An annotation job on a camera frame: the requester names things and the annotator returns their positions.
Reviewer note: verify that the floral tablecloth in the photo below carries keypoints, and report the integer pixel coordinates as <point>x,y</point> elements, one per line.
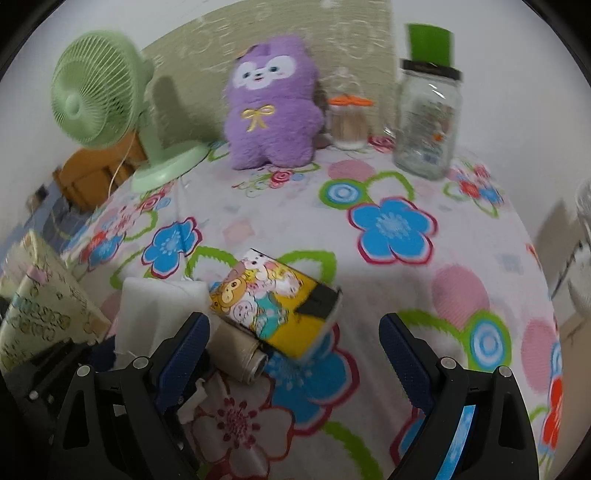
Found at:
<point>415,295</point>

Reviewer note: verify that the purple plush toy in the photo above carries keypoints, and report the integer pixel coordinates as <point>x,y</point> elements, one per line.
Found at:
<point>272,110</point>

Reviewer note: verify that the glass jar with black lid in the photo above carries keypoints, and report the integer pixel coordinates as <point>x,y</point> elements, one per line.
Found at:
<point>427,124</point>

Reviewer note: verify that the pale green printed storage box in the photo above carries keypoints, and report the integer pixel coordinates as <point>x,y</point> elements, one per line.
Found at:
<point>46,304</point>

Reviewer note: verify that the wooden chair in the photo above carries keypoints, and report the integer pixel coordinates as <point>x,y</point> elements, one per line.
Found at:
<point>87,177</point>

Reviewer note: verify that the green desk fan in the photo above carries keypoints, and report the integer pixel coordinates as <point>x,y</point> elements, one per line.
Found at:
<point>97,92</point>

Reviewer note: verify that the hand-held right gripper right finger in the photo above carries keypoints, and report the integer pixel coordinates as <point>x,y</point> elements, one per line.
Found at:
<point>401,357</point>

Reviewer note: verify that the blue grey bedding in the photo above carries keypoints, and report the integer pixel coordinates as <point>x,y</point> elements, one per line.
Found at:
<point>64,221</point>

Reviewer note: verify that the yellow cartoon printed packet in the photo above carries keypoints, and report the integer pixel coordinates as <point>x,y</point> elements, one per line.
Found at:
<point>272,304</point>

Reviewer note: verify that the cotton swab container orange lid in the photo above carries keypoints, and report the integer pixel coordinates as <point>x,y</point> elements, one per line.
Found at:
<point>349,124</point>

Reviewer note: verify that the beige cabinet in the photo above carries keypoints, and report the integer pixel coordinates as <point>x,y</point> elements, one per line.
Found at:
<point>558,230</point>

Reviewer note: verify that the white towel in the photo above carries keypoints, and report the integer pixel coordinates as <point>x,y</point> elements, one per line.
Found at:
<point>157,304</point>

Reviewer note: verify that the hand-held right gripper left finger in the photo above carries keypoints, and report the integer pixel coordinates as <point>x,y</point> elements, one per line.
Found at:
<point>184,360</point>

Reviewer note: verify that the white circulator fan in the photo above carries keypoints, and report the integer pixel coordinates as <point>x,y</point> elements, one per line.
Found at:
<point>582,258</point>

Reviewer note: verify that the beige roll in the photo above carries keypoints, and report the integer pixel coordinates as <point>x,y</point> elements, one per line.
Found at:
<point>240,353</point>

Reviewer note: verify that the green printed board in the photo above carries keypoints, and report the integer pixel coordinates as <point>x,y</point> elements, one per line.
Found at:
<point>194,60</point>

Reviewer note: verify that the wall socket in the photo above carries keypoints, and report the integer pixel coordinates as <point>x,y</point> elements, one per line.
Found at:
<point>39,193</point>

